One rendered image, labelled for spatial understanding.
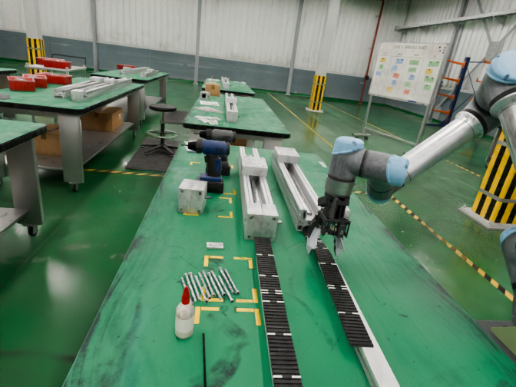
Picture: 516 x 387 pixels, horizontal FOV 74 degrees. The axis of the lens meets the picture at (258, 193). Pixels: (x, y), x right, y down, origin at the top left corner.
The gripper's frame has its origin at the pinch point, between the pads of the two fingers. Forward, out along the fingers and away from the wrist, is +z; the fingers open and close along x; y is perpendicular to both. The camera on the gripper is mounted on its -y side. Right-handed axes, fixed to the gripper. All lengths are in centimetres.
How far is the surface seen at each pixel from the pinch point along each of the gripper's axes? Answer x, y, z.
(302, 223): -2.4, -18.9, 0.5
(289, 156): 1, -75, -9
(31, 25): -580, -1002, -62
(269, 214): -16.2, -9.8, -6.1
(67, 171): -166, -211, 61
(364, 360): -0.8, 38.4, 2.5
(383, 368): 1.1, 42.2, 0.4
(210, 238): -34.1, -8.7, 3.4
